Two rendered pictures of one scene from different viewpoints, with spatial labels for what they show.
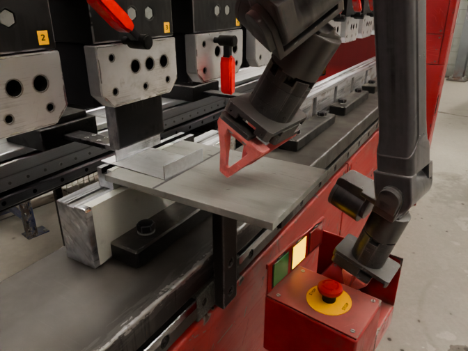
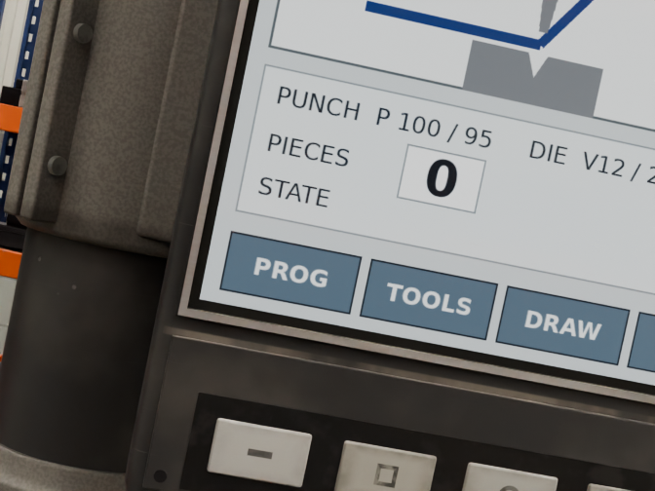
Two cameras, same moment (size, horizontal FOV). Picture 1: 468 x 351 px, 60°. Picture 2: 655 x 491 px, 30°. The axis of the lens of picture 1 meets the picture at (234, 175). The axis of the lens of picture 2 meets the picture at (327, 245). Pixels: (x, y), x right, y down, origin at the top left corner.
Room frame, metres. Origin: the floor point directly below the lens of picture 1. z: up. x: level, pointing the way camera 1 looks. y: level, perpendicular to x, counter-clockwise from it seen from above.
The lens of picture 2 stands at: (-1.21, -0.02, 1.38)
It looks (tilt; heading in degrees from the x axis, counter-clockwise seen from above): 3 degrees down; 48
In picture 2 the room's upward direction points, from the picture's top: 12 degrees clockwise
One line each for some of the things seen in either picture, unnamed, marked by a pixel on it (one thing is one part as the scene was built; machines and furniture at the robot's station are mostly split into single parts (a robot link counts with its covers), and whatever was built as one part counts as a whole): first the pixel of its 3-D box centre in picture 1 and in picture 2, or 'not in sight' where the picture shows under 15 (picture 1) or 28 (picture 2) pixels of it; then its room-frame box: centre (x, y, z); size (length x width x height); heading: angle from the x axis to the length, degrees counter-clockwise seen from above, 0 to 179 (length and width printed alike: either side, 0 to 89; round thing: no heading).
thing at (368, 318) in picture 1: (333, 296); not in sight; (0.57, -0.17, 0.75); 0.20 x 0.16 x 0.18; 142
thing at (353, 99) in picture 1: (349, 101); not in sight; (1.44, -0.42, 0.89); 0.30 x 0.05 x 0.03; 149
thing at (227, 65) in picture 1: (225, 65); not in sight; (0.71, 0.02, 1.12); 0.04 x 0.02 x 0.10; 59
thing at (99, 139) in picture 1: (78, 131); not in sight; (0.70, 0.28, 1.01); 0.26 x 0.12 x 0.05; 59
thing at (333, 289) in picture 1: (329, 293); not in sight; (0.52, -0.15, 0.79); 0.04 x 0.04 x 0.04
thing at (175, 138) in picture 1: (151, 157); not in sight; (0.63, 0.14, 0.99); 0.20 x 0.03 x 0.03; 149
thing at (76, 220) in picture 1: (165, 184); not in sight; (0.66, 0.12, 0.92); 0.39 x 0.06 x 0.10; 149
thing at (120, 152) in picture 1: (136, 123); not in sight; (0.61, 0.15, 1.05); 0.10 x 0.02 x 0.10; 149
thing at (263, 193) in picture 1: (217, 175); not in sight; (0.53, 0.02, 1.00); 0.26 x 0.18 x 0.01; 59
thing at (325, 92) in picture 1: (355, 79); not in sight; (1.69, -0.50, 0.92); 1.67 x 0.06 x 0.10; 149
